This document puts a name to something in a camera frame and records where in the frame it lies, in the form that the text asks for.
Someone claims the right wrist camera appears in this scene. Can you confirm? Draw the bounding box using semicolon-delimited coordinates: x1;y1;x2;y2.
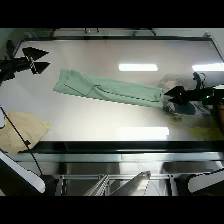
192;71;208;91

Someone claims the silver frame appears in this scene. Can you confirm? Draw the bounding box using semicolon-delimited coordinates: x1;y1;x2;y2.
0;28;224;197

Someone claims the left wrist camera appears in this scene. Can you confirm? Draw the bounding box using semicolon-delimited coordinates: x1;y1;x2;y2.
5;39;17;62

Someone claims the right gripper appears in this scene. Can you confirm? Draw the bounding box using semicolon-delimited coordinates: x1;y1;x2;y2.
163;85;207;107

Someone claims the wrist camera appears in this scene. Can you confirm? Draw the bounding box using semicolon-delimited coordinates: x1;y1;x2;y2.
192;71;208;91
5;39;17;62

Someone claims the beige garment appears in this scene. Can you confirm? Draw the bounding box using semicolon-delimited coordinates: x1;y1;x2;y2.
0;111;53;155

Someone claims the black cable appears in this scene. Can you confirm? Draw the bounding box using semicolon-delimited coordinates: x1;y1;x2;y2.
0;105;45;177

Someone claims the pale green garment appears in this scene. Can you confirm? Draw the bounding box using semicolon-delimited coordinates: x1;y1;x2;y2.
52;68;165;110

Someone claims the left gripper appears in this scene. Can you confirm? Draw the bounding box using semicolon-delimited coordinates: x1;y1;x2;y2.
17;46;52;75

